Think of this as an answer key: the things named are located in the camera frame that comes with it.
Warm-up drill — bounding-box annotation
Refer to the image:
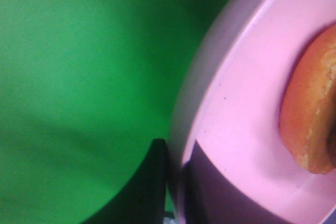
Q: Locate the pink round plate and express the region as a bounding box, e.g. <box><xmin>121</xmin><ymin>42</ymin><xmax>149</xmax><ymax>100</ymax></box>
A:
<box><xmin>167</xmin><ymin>0</ymin><xmax>335</xmax><ymax>223</ymax></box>

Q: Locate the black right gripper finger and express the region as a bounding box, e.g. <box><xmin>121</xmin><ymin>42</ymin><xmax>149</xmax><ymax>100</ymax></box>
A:
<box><xmin>84</xmin><ymin>138</ymin><xmax>168</xmax><ymax>223</ymax></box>

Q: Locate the burger with lettuce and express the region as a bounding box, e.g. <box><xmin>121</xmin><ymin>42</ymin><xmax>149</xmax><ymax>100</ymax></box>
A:
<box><xmin>279</xmin><ymin>25</ymin><xmax>335</xmax><ymax>174</ymax></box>

